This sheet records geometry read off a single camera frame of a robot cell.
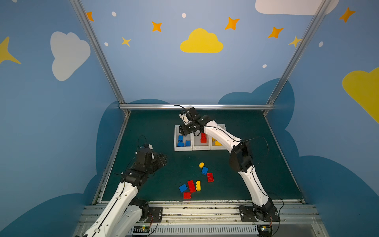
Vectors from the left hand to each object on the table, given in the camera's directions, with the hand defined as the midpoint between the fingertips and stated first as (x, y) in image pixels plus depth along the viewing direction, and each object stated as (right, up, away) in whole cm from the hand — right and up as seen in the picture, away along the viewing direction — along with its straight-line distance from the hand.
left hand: (164, 157), depth 81 cm
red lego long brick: (+24, +7, +22) cm, 34 cm away
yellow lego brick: (+21, -7, +10) cm, 25 cm away
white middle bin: (+18, +5, +20) cm, 28 cm away
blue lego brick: (+8, +8, +21) cm, 24 cm away
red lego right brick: (+26, -14, +6) cm, 30 cm away
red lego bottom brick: (+13, -22, +1) cm, 25 cm away
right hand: (+10, +16, +14) cm, 24 cm away
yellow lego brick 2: (+19, -17, +1) cm, 25 cm away
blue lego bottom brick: (+10, -18, +1) cm, 21 cm away
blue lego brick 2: (+23, -10, +8) cm, 27 cm away
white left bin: (+14, +10, +17) cm, 24 cm away
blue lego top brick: (+8, +5, +19) cm, 21 cm away
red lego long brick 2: (+15, -17, +1) cm, 23 cm away
